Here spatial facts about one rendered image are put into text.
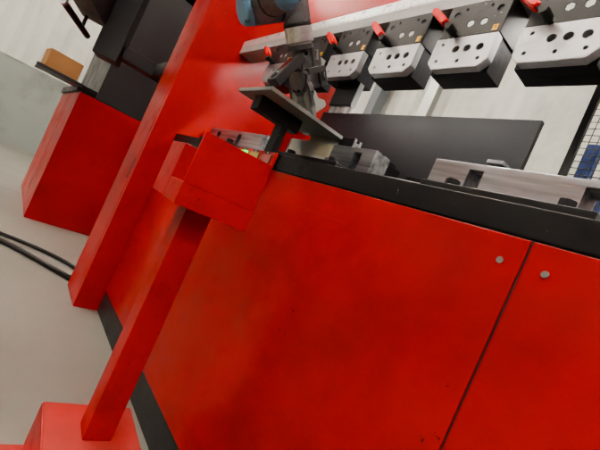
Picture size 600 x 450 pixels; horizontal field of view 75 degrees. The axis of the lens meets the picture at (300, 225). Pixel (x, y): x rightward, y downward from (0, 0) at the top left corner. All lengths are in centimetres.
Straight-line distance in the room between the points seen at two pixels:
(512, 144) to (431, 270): 89
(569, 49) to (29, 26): 773
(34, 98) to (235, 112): 623
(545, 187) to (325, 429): 55
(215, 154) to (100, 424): 63
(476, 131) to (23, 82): 729
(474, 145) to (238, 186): 97
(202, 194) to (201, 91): 118
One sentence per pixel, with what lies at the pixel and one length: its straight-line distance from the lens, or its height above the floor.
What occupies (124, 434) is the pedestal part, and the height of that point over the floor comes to 12.
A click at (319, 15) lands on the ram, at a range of 158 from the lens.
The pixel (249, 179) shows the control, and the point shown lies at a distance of 82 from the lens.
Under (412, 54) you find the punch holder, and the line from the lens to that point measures 109.
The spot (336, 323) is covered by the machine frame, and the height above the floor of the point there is 58.
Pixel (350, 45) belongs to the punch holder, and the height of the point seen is 128.
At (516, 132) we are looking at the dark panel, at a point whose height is 129.
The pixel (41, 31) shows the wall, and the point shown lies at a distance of 808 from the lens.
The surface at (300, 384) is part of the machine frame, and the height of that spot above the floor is 45.
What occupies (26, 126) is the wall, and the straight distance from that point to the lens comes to 801.
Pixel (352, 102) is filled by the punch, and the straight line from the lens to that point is 121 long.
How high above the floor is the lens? 72
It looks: level
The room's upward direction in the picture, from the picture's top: 24 degrees clockwise
